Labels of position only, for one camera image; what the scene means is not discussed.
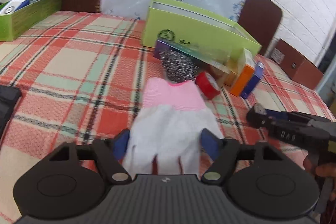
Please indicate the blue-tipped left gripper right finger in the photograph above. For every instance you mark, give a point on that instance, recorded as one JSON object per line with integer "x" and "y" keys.
{"x": 225, "y": 153}

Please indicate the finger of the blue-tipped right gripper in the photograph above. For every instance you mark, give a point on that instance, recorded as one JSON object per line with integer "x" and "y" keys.
{"x": 257, "y": 116}

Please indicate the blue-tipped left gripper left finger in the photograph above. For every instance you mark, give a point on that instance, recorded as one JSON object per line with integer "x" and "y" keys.
{"x": 107, "y": 154}

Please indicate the blue medicine tablet box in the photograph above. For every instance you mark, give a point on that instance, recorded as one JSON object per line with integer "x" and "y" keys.
{"x": 255, "y": 79}

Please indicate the white glove with pink cuff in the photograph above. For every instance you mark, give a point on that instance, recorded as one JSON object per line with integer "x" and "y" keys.
{"x": 167, "y": 129}

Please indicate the person's right hand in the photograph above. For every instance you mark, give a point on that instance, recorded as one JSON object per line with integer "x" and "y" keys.
{"x": 324, "y": 170}

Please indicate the small gold box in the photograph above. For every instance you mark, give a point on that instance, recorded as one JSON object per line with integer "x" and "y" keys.
{"x": 233, "y": 72}

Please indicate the orange white medicine box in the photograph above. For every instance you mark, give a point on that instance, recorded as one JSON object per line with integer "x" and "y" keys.
{"x": 246, "y": 68}

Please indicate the red tape roll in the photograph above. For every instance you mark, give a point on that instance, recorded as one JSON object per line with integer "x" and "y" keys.
{"x": 207, "y": 85}

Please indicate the long gold teal box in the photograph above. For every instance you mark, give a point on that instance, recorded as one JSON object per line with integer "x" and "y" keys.
{"x": 202, "y": 60}

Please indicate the brown cardboard box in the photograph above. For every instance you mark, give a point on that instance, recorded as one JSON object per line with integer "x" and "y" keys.
{"x": 298, "y": 68}

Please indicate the steel wool scrubber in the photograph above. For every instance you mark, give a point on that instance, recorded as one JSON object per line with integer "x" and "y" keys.
{"x": 178, "y": 67}

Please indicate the black device at left edge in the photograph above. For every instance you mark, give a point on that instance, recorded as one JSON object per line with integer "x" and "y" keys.
{"x": 9, "y": 98}

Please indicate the light green open cardboard box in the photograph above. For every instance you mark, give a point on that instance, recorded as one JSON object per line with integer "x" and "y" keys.
{"x": 190, "y": 25}

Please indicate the dark green box at left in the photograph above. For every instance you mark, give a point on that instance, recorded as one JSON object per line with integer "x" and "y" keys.
{"x": 15, "y": 24}

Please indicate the white blue box in bin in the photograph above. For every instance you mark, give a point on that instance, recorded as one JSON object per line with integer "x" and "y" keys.
{"x": 13, "y": 6}

